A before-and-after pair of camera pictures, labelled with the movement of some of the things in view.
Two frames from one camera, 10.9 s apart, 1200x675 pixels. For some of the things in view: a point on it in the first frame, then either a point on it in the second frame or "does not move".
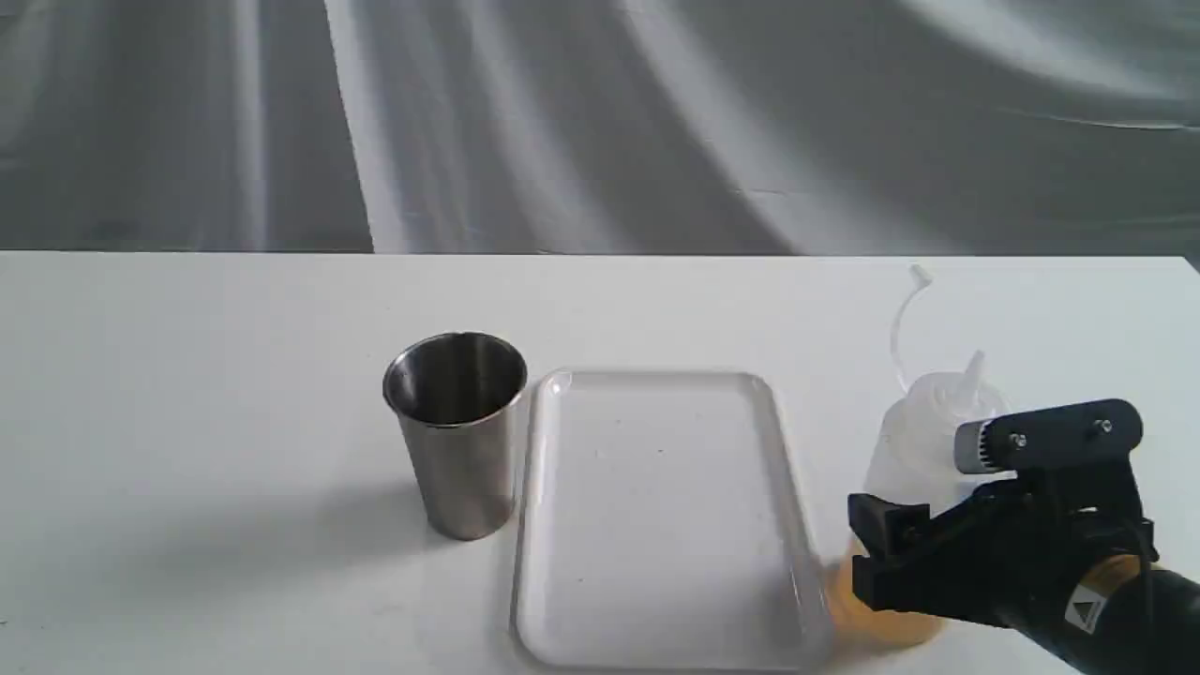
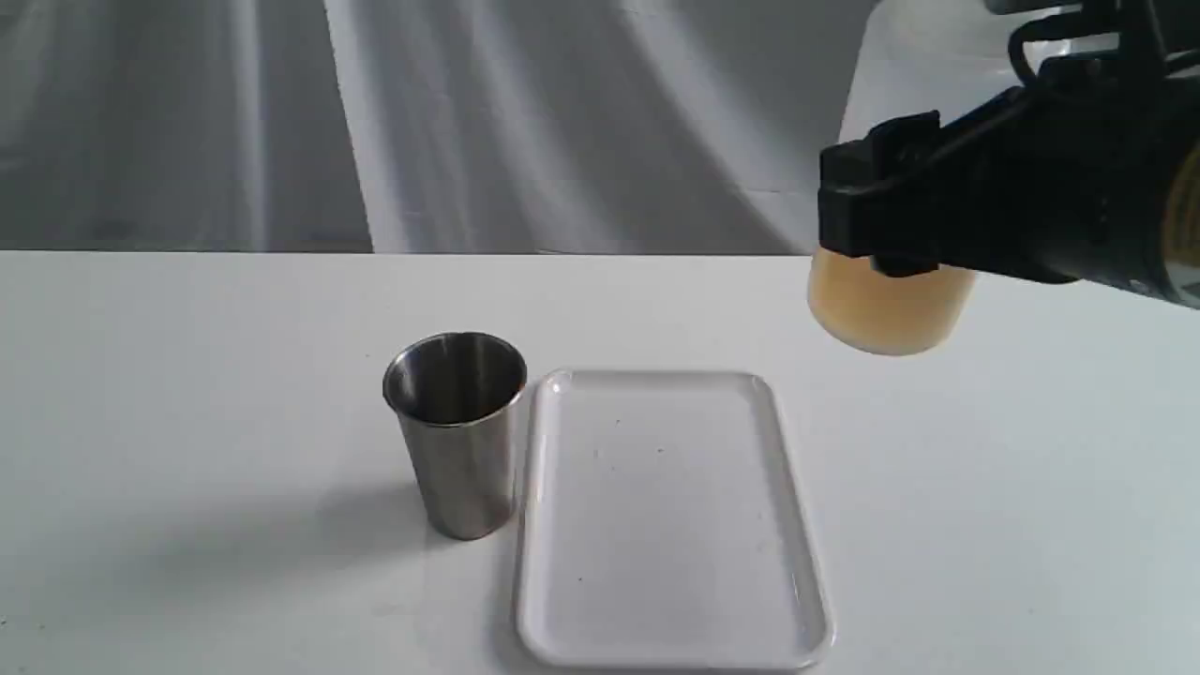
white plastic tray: (666, 524) does not move
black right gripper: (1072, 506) to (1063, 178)
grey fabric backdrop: (942, 128) does not move
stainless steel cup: (457, 397) does not move
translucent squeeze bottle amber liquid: (910, 455) to (921, 56)
